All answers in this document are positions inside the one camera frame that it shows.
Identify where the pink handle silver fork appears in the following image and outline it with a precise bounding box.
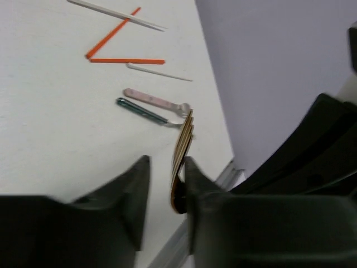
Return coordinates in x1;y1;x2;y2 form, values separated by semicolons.
123;88;191;117

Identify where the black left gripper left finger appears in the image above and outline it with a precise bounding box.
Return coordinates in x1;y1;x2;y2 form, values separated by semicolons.
1;155;151;267

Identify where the orange chopstick horizontal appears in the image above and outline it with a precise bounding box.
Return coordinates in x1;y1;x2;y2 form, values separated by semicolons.
89;58;165;65

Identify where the white chopstick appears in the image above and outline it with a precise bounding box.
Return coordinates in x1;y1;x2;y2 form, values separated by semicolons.
67;0;167;30
126;63;192;82

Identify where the gold fork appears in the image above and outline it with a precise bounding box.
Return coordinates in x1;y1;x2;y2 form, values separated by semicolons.
170;109;194;214

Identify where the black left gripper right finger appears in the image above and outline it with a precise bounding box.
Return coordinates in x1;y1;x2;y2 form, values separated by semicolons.
182;156;357;268

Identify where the orange chopstick diagonal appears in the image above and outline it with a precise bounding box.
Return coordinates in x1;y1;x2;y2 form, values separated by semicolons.
85;18;131;60

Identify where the white chopstick lower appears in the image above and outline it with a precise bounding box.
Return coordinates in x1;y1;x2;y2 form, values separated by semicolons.
126;63;192;82

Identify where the white chopstick upper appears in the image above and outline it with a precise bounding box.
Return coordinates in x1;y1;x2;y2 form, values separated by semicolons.
67;0;167;30

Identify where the green handle silver fork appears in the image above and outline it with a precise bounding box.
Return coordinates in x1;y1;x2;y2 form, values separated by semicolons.
115;97;184;127

